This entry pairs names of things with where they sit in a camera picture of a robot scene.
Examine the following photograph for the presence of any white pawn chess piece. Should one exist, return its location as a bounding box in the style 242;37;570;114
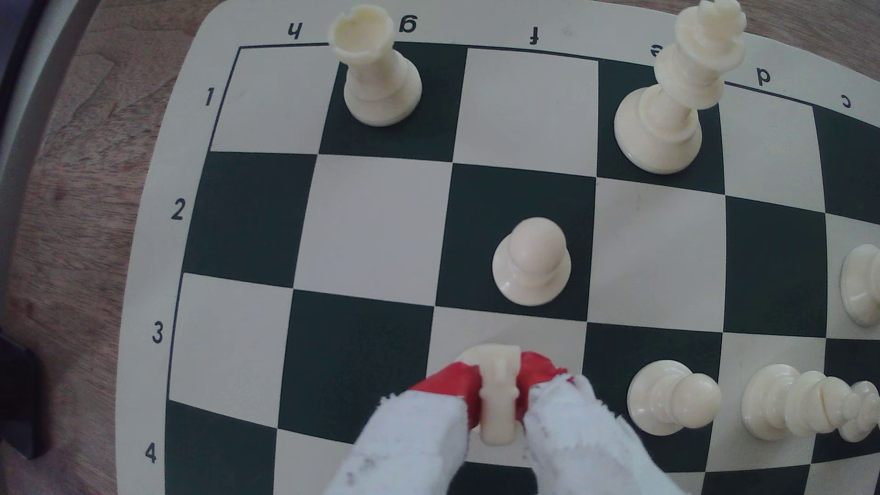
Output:
840;244;880;327
492;217;572;307
627;359;723;437

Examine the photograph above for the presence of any white bishop chess piece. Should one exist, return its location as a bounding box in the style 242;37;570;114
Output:
741;363;880;443

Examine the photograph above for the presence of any green and cream chess mat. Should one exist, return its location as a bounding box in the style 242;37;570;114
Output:
115;0;880;495

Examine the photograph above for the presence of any white king chess piece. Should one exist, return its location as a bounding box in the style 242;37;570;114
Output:
614;0;748;175

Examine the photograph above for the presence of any white rook chess piece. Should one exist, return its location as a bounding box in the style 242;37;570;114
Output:
328;5;423;127

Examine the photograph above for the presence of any black block object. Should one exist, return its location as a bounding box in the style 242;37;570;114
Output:
0;330;44;460

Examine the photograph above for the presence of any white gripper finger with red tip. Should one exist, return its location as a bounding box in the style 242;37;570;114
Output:
323;363;481;495
517;351;683;495

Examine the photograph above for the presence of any white knight chess piece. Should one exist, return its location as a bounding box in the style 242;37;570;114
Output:
456;343;545;446

